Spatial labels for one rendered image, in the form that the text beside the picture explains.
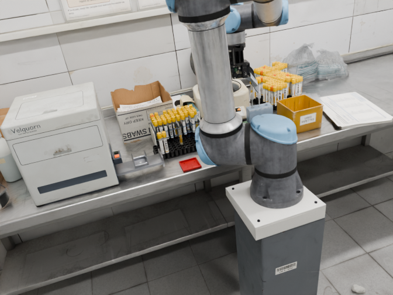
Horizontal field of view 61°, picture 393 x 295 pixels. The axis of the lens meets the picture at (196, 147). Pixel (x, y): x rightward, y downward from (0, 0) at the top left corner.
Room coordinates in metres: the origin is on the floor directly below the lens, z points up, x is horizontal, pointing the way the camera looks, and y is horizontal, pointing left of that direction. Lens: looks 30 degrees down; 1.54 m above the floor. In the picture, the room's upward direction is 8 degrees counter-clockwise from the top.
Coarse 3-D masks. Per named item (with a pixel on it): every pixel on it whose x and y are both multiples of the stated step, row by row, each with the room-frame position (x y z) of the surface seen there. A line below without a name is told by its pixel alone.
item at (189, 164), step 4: (184, 160) 1.04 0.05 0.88; (188, 160) 1.05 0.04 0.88; (192, 160) 1.05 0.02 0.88; (196, 160) 1.04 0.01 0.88; (180, 164) 1.02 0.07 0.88; (184, 164) 1.02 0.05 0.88; (188, 164) 1.02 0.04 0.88; (192, 164) 1.02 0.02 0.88; (196, 164) 1.01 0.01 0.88; (200, 164) 1.00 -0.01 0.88; (184, 168) 1.00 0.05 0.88; (188, 168) 1.00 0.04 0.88; (192, 168) 0.99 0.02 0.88; (196, 168) 0.99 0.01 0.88; (184, 172) 0.98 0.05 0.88
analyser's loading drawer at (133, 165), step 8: (144, 152) 1.03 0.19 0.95; (160, 152) 1.04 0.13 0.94; (136, 160) 1.04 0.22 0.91; (144, 160) 1.03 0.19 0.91; (152, 160) 1.02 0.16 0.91; (160, 160) 1.01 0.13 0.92; (120, 168) 1.00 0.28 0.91; (128, 168) 0.99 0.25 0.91; (136, 168) 0.98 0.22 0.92; (144, 168) 0.99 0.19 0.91
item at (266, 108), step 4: (260, 104) 1.25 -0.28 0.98; (264, 104) 1.24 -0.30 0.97; (268, 104) 1.24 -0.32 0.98; (248, 108) 1.23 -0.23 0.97; (252, 108) 1.22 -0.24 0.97; (256, 108) 1.22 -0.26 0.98; (260, 108) 1.21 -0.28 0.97; (264, 108) 1.21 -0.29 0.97; (268, 108) 1.22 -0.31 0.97; (272, 108) 1.22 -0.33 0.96; (248, 112) 1.22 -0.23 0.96; (252, 112) 1.21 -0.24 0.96; (256, 112) 1.21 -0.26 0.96; (260, 112) 1.21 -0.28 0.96; (264, 112) 1.21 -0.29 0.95; (268, 112) 1.22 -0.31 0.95; (272, 112) 1.22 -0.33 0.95; (248, 116) 1.22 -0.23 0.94; (252, 116) 1.21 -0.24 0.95; (248, 120) 1.22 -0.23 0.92
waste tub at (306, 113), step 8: (296, 96) 1.29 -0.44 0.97; (304, 96) 1.29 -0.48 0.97; (280, 104) 1.24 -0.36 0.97; (288, 104) 1.27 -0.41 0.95; (296, 104) 1.28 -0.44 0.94; (304, 104) 1.29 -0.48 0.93; (312, 104) 1.23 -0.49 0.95; (320, 104) 1.18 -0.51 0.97; (280, 112) 1.24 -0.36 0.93; (288, 112) 1.17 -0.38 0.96; (296, 112) 1.14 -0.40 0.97; (304, 112) 1.15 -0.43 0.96; (312, 112) 1.16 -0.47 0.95; (320, 112) 1.17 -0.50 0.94; (296, 120) 1.14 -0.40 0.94; (304, 120) 1.15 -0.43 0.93; (312, 120) 1.16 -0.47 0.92; (320, 120) 1.17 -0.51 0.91; (296, 128) 1.14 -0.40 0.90; (304, 128) 1.15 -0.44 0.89; (312, 128) 1.16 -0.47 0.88
